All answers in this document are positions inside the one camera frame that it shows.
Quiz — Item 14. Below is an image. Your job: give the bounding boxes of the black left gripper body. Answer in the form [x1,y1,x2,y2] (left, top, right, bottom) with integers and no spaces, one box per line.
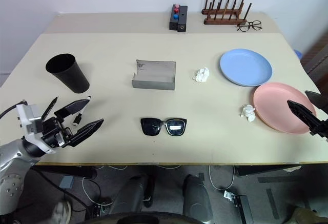
[40,110,78,149]

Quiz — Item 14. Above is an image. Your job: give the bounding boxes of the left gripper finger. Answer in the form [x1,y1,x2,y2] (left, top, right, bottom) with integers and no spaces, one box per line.
[54,98,91,119]
[67,117,105,148]

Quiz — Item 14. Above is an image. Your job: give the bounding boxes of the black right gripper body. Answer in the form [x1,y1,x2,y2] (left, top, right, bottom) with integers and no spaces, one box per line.
[309,118,328,140]

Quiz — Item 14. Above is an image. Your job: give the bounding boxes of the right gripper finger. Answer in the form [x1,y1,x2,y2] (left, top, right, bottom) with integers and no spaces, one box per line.
[304,90,328,111]
[286,99,320,132]

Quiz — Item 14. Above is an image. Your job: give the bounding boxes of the black marker with white ends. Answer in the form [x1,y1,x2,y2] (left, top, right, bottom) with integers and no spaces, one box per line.
[72,95,92,127]

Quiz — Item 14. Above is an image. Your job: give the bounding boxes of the thin black pen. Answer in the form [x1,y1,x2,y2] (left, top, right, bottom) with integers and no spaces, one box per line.
[40,96,59,120]

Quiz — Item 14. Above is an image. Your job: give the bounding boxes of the black plastic cup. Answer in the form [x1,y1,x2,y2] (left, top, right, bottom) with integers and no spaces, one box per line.
[45,53,90,94]

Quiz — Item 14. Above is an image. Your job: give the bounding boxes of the pink plate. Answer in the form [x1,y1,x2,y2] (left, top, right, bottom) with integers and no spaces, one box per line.
[253,82,318,135]

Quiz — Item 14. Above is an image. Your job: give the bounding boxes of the white paper ball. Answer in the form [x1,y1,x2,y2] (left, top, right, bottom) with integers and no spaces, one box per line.
[239,104,257,123]
[192,67,211,83]

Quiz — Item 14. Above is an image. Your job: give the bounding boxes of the black sunglasses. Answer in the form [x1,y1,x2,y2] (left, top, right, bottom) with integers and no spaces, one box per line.
[140,117,188,136]

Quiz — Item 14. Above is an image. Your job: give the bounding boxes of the grey glasses case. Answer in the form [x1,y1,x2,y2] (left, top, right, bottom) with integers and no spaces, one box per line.
[131,59,177,91]

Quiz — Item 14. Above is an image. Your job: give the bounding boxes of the dark brown wooden furniture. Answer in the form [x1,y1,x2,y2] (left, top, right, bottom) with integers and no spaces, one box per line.
[303,54,328,91]

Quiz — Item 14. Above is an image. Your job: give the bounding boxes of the small grey floor box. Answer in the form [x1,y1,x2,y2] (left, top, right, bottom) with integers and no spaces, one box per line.
[59,175,74,190]

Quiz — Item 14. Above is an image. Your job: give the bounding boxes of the light blue plate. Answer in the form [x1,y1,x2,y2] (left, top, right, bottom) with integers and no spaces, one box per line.
[219,48,273,87]

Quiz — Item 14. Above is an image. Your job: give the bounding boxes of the dark rounded shape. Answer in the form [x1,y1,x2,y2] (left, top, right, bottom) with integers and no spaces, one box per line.
[109,174,155,212]
[182,174,214,220]

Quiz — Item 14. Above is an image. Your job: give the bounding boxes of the white shoe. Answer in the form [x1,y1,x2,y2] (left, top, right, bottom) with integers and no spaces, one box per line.
[52,200,73,224]

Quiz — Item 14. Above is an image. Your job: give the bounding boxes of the dark-rimmed clear eyeglasses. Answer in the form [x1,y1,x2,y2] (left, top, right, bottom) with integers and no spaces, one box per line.
[236,20,263,32]

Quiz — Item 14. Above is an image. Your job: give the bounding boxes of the dark curved rim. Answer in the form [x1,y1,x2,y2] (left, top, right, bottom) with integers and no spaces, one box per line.
[84,212,206,224]

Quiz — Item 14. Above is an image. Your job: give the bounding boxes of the brown wooden peg rack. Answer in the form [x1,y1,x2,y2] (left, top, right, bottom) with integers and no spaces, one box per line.
[201,0,253,26]

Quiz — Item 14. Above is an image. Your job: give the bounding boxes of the black box with coloured buttons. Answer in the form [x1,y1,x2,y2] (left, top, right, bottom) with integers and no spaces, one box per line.
[169,3,181,31]

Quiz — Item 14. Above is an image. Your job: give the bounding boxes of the plain black box with hole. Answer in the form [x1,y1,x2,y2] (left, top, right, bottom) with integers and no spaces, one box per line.
[177,5,189,33]

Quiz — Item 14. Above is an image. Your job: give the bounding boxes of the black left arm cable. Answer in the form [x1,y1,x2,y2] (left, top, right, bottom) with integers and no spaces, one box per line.
[0,99,28,120]

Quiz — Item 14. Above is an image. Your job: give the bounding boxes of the white floor cable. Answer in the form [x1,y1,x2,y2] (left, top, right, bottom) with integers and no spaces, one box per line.
[208,165,235,190]

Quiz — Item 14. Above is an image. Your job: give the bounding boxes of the black floor bracket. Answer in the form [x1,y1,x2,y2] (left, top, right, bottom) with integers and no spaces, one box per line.
[223,190,255,224]

